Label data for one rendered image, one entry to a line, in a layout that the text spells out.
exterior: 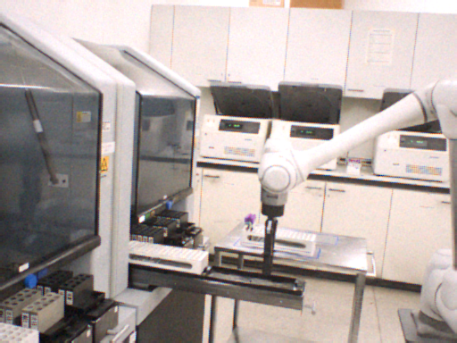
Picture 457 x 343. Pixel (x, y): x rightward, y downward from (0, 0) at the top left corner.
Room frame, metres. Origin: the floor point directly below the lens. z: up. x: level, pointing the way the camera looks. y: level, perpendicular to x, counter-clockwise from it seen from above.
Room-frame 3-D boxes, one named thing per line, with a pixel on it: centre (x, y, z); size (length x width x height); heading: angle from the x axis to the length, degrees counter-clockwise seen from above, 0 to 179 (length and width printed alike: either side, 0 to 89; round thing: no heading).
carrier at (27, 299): (1.11, 0.48, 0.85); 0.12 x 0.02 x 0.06; 167
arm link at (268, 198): (1.51, -0.16, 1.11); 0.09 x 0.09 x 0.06
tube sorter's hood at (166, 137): (1.91, 0.47, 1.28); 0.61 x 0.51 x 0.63; 167
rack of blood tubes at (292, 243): (1.89, -0.23, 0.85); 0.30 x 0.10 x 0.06; 75
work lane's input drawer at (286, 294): (1.57, 0.02, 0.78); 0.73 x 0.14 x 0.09; 77
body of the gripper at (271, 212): (1.51, -0.16, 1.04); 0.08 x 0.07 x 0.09; 167
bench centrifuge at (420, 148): (3.89, -1.49, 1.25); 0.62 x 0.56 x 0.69; 166
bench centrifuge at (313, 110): (4.09, -0.66, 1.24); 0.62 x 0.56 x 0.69; 167
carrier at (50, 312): (1.09, 0.42, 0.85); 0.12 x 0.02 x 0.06; 168
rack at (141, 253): (1.61, 0.20, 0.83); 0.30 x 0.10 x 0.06; 77
